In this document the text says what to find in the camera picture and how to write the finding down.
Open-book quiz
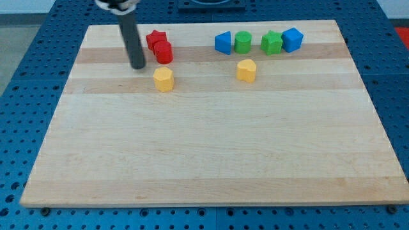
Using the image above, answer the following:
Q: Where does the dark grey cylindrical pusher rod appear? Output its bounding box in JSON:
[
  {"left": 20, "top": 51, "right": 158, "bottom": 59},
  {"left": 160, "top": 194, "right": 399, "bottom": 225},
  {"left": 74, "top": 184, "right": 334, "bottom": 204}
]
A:
[{"left": 117, "top": 8, "right": 146, "bottom": 70}]

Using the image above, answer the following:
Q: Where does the white rod mount collar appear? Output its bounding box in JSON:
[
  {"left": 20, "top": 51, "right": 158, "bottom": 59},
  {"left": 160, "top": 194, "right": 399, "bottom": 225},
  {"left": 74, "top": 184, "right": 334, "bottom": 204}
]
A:
[{"left": 95, "top": 0, "right": 140, "bottom": 15}]

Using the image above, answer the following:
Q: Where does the yellow hexagon block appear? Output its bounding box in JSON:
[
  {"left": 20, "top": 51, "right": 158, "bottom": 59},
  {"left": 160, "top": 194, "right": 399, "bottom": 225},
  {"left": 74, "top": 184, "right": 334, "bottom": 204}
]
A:
[{"left": 153, "top": 67, "right": 174, "bottom": 92}]

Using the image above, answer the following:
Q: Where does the yellow heart block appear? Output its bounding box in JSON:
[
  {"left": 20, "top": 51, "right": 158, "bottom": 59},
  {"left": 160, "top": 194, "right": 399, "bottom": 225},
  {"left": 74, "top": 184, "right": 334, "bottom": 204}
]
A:
[{"left": 236, "top": 59, "right": 257, "bottom": 83}]

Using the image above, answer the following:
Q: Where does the red star block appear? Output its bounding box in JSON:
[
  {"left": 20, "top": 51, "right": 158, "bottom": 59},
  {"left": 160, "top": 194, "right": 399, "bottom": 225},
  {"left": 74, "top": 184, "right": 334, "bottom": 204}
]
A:
[{"left": 146, "top": 30, "right": 167, "bottom": 51}]

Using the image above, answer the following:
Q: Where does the red cylinder block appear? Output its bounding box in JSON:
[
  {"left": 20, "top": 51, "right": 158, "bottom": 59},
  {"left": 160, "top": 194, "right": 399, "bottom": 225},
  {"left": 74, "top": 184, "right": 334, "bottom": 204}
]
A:
[{"left": 153, "top": 40, "right": 173, "bottom": 64}]

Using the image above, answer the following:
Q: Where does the blue triangle block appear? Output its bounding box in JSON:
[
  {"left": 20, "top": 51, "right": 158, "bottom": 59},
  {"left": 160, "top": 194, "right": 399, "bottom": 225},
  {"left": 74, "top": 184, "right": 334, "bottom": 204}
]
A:
[{"left": 214, "top": 31, "right": 231, "bottom": 55}]

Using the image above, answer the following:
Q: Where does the green cylinder block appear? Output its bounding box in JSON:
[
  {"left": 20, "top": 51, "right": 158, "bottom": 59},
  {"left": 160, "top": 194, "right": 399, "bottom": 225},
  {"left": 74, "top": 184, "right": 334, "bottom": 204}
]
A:
[{"left": 234, "top": 31, "right": 252, "bottom": 54}]

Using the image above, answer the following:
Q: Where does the green star block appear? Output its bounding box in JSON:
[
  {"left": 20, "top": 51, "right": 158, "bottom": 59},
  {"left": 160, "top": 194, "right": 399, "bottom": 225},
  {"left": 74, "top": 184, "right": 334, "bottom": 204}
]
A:
[{"left": 261, "top": 31, "right": 283, "bottom": 56}]

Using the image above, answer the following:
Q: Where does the blue cube block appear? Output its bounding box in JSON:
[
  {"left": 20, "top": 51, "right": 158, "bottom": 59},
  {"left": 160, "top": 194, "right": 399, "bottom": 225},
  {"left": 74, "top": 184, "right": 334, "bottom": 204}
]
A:
[{"left": 282, "top": 27, "right": 304, "bottom": 52}]

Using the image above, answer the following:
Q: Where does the light wooden board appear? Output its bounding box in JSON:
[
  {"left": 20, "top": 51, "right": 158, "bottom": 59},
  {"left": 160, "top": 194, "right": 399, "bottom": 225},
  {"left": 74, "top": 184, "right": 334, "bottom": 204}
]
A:
[{"left": 20, "top": 20, "right": 408, "bottom": 208}]

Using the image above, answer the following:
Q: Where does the red object at right edge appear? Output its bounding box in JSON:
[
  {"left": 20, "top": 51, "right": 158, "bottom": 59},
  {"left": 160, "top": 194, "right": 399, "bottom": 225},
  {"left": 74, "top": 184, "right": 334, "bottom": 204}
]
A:
[{"left": 394, "top": 26, "right": 409, "bottom": 49}]

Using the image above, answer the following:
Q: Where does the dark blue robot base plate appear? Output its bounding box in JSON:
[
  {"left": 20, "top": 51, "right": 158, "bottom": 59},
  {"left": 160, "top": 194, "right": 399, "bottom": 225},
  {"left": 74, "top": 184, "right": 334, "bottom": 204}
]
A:
[{"left": 176, "top": 0, "right": 247, "bottom": 12}]

